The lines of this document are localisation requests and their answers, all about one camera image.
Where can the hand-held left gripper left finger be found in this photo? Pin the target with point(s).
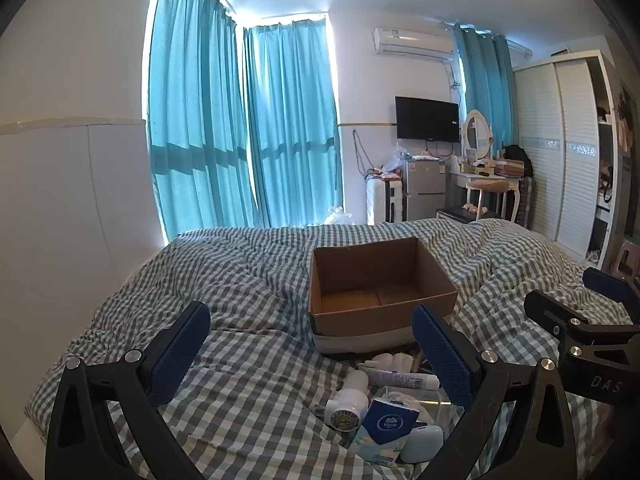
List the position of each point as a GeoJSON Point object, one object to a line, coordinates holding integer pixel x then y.
{"type": "Point", "coordinates": [180, 355]}

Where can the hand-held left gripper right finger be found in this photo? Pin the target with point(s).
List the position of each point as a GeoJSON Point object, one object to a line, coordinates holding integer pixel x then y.
{"type": "Point", "coordinates": [445, 360]}

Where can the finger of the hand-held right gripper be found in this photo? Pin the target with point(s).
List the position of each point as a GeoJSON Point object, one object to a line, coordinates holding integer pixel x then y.
{"type": "Point", "coordinates": [607, 285]}
{"type": "Point", "coordinates": [550, 310]}

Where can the white squeeze tube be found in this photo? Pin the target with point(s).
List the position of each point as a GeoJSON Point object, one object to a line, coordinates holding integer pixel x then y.
{"type": "Point", "coordinates": [400, 377]}

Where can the clear plastic container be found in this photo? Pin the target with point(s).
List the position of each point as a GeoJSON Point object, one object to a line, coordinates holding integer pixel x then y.
{"type": "Point", "coordinates": [435, 407]}

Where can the white soft toy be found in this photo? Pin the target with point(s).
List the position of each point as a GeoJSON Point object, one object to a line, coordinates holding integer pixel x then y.
{"type": "Point", "coordinates": [392, 360]}

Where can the blue tissue packet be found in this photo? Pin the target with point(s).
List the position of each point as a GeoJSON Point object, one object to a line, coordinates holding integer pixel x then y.
{"type": "Point", "coordinates": [387, 422]}

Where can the brown cardboard box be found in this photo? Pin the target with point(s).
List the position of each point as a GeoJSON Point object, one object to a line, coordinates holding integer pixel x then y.
{"type": "Point", "coordinates": [350, 327]}

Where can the white plastic bottle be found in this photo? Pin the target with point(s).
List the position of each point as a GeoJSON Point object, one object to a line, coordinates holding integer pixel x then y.
{"type": "Point", "coordinates": [350, 400]}

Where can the grey checked blanket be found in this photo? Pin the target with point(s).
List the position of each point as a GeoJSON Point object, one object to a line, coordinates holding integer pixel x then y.
{"type": "Point", "coordinates": [225, 285]}

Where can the white rounded power bank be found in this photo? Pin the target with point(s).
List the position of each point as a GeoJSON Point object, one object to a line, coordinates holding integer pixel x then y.
{"type": "Point", "coordinates": [422, 442]}

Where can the dark suitcase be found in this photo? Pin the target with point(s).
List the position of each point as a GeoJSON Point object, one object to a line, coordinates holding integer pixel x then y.
{"type": "Point", "coordinates": [526, 200]}

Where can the dark bench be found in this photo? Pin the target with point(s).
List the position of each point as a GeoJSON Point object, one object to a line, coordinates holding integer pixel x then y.
{"type": "Point", "coordinates": [460, 214]}

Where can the white wooden chair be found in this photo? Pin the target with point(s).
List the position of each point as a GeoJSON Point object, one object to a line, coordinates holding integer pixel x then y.
{"type": "Point", "coordinates": [487, 187]}

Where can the white dressing table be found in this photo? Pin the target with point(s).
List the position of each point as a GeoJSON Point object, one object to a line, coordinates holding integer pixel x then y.
{"type": "Point", "coordinates": [500, 172]}

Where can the white sliding-door wardrobe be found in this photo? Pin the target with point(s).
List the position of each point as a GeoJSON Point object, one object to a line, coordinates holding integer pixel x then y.
{"type": "Point", "coordinates": [550, 150]}

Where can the black bag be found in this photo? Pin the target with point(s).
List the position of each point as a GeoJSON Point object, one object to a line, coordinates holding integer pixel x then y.
{"type": "Point", "coordinates": [517, 155]}

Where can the small grey fridge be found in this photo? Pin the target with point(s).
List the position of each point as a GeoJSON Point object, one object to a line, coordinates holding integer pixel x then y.
{"type": "Point", "coordinates": [422, 190]}

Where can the white suitcase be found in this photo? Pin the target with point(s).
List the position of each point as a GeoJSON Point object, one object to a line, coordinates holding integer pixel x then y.
{"type": "Point", "coordinates": [382, 200]}

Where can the clear plastic bag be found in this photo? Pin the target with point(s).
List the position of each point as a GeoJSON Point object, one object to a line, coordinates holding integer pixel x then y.
{"type": "Point", "coordinates": [340, 216]}

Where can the white oval mirror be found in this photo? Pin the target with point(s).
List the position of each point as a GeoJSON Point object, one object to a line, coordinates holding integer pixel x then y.
{"type": "Point", "coordinates": [476, 132]}

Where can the crumpled plastic bag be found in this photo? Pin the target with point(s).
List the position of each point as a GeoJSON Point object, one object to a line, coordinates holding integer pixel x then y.
{"type": "Point", "coordinates": [397, 157]}

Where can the narrow teal curtain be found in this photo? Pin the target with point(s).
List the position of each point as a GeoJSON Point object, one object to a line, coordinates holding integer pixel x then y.
{"type": "Point", "coordinates": [480, 75]}

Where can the wide teal curtain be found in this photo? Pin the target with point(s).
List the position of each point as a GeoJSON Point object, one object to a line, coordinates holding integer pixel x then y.
{"type": "Point", "coordinates": [200, 110]}

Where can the white air conditioner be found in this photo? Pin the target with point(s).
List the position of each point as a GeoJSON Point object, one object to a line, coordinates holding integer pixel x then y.
{"type": "Point", "coordinates": [412, 42]}

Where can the black wall television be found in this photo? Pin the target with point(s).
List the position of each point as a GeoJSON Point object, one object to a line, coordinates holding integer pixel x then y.
{"type": "Point", "coordinates": [427, 119]}

